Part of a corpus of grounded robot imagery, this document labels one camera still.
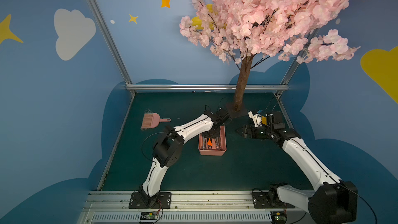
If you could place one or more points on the pink plastic storage box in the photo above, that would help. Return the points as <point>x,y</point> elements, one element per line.
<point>213,146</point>

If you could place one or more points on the orange handled adjustable wrench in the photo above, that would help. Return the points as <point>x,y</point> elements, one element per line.
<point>209,144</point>

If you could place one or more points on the aluminium corner post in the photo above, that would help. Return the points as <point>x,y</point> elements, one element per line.
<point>294,65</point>
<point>100,21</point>

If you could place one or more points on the aluminium right corner post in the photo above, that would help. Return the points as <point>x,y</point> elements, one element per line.
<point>294,65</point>

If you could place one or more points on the yellow black work glove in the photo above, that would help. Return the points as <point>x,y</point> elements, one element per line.
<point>264,120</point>

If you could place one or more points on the aluminium left corner post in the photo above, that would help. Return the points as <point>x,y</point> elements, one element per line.
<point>100,21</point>

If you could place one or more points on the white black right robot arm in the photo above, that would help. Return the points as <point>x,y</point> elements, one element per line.
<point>331,201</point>

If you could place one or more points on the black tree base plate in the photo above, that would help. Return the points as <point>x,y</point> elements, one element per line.
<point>233,113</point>

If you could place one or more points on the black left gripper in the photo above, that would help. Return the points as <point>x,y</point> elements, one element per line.
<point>211,134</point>

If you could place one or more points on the pink artificial blossom tree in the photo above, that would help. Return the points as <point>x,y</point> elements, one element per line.
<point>238,30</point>

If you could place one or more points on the green circuit board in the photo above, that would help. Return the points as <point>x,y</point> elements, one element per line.
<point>148,216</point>
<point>278,218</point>

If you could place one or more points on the pink hand brush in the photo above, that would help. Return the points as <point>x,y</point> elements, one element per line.
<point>151,120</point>

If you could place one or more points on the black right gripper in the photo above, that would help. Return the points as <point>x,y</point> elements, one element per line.
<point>251,131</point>

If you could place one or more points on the right green circuit board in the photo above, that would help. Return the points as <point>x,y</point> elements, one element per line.
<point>278,218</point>

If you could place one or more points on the aluminium back frame rail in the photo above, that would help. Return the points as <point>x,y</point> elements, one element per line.
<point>169,87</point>

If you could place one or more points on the left green circuit board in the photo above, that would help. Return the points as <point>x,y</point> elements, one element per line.
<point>148,216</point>

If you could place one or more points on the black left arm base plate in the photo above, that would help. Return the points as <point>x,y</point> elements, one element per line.
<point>139,200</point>

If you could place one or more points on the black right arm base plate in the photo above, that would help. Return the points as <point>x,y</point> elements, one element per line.
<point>264,200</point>

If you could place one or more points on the aluminium front rail platform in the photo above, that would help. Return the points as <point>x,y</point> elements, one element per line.
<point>187,207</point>

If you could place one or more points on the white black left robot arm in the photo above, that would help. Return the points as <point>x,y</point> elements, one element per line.
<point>168,148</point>

